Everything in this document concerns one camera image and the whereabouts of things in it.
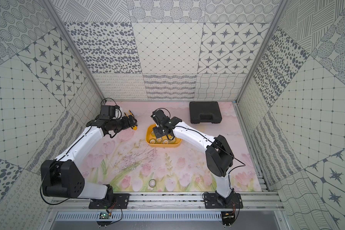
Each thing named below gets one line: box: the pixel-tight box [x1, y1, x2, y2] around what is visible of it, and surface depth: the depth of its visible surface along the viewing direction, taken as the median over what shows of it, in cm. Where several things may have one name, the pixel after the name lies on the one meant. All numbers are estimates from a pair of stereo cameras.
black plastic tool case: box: [189, 101, 222, 124], surface depth 109 cm
